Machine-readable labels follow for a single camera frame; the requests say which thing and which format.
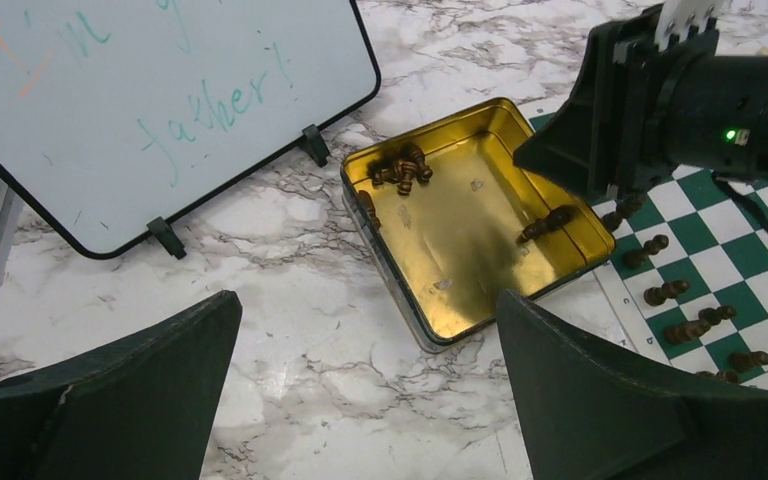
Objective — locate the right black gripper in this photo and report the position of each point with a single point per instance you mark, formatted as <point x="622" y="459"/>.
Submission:
<point x="686" y="106"/>

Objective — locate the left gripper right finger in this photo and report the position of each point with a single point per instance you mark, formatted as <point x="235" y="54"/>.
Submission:
<point x="591" y="409"/>

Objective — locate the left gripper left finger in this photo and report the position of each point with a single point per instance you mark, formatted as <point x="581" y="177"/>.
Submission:
<point x="140" y="407"/>

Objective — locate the tin with dark pieces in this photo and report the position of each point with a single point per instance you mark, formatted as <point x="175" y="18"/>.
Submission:
<point x="446" y="293"/>

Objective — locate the dark knight chess piece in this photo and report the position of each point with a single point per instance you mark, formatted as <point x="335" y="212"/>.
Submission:
<point x="685" y="332"/>

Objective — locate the green white chess board mat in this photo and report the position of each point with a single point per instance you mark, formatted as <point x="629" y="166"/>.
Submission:
<point x="719" y="249"/>

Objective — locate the dark pieces in tin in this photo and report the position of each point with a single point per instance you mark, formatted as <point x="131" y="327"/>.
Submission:
<point x="466" y="193"/>

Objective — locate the small whiteboard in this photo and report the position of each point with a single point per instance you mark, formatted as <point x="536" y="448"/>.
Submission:
<point x="119" y="117"/>

